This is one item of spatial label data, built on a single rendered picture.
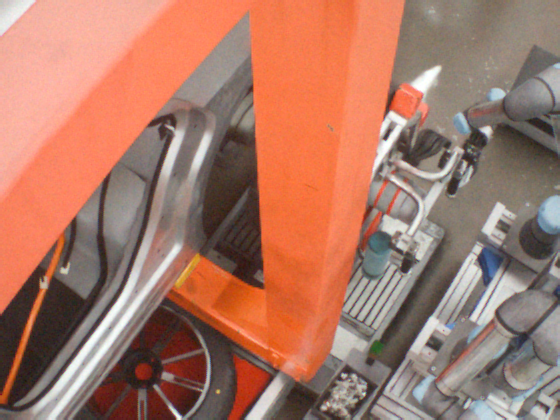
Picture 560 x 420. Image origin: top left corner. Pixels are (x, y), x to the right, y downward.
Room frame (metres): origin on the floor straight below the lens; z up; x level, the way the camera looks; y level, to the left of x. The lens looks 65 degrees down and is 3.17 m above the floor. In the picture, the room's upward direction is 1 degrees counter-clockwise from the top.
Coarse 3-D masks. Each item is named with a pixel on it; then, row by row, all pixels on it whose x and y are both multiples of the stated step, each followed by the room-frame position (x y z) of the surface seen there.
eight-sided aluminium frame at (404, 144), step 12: (384, 120) 1.26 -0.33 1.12; (396, 120) 1.26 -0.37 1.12; (408, 120) 1.27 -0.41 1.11; (384, 132) 1.23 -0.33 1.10; (396, 132) 1.22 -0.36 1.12; (396, 144) 1.39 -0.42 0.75; (408, 144) 1.37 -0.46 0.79; (384, 156) 1.14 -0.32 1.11; (396, 168) 1.32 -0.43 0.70; (372, 216) 1.17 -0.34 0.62; (360, 228) 1.13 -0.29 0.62; (360, 240) 1.09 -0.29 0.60
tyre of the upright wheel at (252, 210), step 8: (392, 88) 1.39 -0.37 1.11; (392, 96) 1.36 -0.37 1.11; (256, 168) 1.13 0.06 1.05; (256, 176) 1.12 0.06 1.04; (256, 184) 1.10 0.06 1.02; (248, 192) 1.10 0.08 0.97; (256, 192) 1.08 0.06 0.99; (248, 200) 1.08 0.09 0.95; (256, 200) 1.07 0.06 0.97; (248, 208) 1.07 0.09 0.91; (256, 208) 1.06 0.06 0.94; (248, 216) 1.06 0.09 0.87; (256, 216) 1.05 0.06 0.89; (256, 224) 1.05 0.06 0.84
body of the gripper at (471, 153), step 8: (472, 136) 1.37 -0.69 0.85; (480, 136) 1.36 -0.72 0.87; (464, 144) 1.32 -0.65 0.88; (472, 144) 1.31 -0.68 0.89; (480, 144) 1.32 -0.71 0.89; (464, 152) 1.28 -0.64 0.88; (472, 152) 1.28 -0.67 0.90; (480, 152) 1.28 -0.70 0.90; (464, 160) 1.28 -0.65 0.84; (472, 160) 1.26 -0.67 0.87
